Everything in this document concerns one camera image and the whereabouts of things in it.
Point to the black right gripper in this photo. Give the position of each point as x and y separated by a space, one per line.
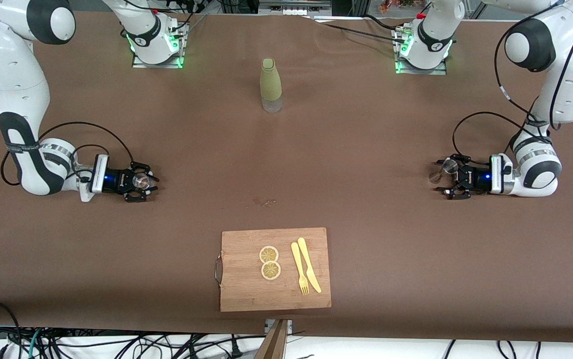
118 180

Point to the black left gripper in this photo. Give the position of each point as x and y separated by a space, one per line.
474 178

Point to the clear glass beaker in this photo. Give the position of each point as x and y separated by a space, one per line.
142 181

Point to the metal jigger measuring cup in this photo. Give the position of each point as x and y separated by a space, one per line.
449 167

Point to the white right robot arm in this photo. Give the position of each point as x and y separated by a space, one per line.
17 75

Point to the lemon slice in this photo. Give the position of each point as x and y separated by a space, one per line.
268 254
270 270

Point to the wooden cutting board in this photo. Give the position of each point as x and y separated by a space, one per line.
246 289

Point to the olive green bottle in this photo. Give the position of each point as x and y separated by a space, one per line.
270 82

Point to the yellow plastic knife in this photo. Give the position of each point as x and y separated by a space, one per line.
308 264

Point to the yellow plastic fork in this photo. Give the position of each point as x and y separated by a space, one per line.
298 264

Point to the grey equipment box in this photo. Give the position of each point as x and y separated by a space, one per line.
294 6

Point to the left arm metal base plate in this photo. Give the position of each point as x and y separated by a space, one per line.
441 70

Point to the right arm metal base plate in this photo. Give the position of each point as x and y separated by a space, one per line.
177 60

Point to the small metal bracket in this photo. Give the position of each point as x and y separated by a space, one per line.
289 324

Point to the wooden post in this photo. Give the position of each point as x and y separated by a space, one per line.
272 344

